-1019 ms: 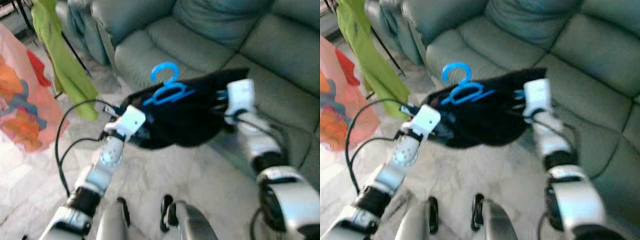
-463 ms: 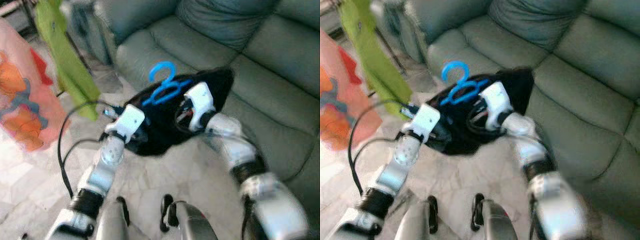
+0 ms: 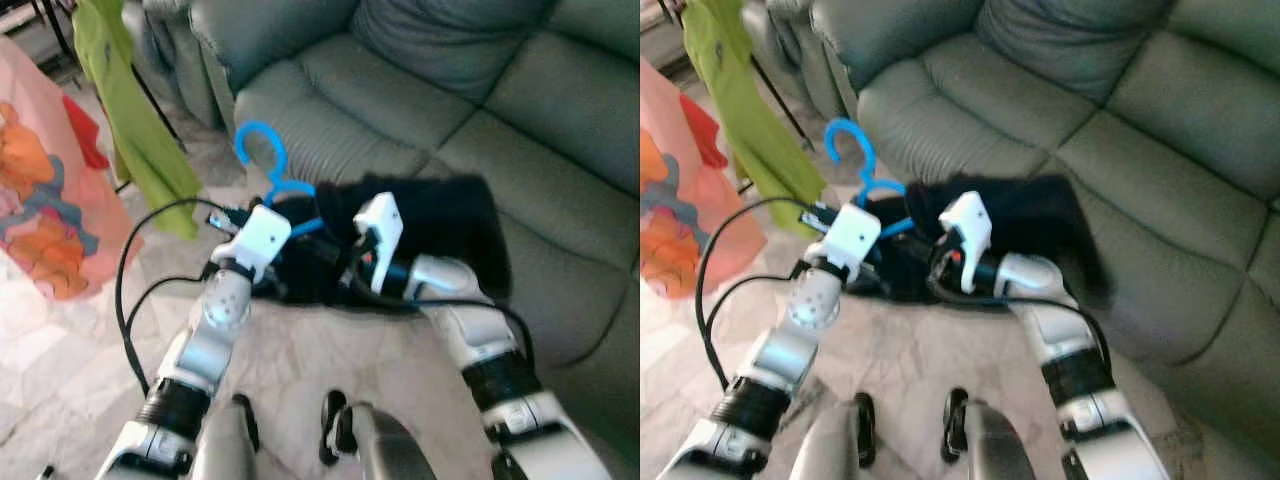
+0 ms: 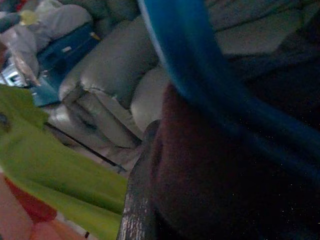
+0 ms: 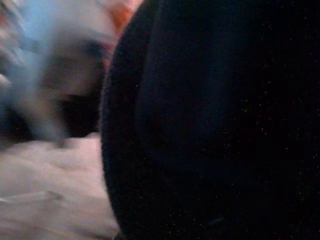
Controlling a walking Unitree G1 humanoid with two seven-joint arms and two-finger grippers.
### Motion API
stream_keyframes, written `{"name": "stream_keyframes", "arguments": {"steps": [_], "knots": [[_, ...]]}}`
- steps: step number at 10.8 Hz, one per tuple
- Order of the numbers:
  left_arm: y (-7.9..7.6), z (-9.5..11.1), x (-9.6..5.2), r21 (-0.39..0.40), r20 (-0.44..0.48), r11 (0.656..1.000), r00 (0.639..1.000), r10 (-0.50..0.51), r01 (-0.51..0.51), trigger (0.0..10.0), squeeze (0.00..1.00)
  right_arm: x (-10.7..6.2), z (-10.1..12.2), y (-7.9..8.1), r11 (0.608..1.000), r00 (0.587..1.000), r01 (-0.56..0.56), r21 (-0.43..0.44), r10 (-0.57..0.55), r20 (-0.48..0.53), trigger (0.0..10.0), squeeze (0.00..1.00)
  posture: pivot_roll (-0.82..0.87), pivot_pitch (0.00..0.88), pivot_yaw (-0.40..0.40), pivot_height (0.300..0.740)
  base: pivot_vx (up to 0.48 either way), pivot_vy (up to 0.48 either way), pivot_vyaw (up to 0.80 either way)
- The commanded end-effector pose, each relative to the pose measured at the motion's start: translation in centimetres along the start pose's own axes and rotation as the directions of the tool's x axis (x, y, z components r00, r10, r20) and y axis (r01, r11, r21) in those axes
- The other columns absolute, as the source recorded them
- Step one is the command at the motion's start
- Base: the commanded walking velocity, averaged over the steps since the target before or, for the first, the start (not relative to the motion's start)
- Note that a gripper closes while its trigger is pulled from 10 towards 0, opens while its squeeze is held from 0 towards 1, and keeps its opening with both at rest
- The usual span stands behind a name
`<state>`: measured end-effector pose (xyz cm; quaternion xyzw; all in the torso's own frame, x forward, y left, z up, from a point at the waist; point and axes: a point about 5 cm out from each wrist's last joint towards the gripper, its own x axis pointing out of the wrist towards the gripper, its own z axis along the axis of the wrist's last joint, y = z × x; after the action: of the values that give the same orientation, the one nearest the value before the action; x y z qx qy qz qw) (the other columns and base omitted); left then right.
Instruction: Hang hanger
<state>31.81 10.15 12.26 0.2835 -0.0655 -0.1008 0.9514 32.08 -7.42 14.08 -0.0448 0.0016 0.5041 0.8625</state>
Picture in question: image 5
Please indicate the black clothes pile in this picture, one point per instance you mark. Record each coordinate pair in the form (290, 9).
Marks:
(200, 112)

